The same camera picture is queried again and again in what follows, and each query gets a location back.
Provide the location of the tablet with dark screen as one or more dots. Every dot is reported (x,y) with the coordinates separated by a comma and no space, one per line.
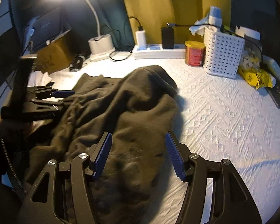
(44,28)

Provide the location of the red tin can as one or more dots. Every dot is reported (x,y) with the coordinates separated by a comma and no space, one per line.
(194,53)

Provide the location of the white perforated plastic basket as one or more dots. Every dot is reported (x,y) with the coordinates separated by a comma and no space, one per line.
(223,53)

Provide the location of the black power adapter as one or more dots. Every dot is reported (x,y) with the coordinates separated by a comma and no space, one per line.
(167,35)

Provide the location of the wet wipes pack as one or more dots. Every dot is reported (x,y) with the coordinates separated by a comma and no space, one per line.
(273,66)

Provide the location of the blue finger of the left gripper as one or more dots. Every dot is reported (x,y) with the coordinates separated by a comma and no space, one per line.
(62,94)

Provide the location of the brown cardboard box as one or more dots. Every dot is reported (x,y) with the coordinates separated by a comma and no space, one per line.
(58,55)

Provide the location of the white power strip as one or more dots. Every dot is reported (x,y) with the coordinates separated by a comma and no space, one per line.
(156,51)

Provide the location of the white spray bottle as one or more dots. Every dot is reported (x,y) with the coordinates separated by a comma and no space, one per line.
(215,17)

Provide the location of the yellow curtain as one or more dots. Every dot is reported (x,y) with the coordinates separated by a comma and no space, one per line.
(155,14)

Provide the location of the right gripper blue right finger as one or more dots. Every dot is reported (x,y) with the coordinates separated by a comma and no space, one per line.
(179,155)

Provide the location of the white textured table cloth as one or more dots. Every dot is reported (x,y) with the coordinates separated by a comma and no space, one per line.
(217,118)

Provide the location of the yellow snack bag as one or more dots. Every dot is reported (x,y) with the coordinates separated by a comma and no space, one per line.
(257,78)

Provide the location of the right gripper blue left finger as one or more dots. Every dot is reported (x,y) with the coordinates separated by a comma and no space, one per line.
(99,155)

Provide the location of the white folded garment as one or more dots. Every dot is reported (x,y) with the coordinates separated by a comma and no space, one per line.
(37,78)

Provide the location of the white usb charger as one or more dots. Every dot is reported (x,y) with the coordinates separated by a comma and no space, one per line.
(141,39)

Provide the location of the glass jar white lid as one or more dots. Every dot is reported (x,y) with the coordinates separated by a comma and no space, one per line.
(252,54)

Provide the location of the black clips bundle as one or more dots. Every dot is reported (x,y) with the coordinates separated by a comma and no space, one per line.
(77,63)

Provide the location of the black smartphone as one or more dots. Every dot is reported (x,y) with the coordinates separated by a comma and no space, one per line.
(275,96)

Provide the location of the teal curtain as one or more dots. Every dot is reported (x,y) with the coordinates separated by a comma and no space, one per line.
(112,16)

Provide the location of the brown t-shirt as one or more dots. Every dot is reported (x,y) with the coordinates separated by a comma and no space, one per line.
(138,110)

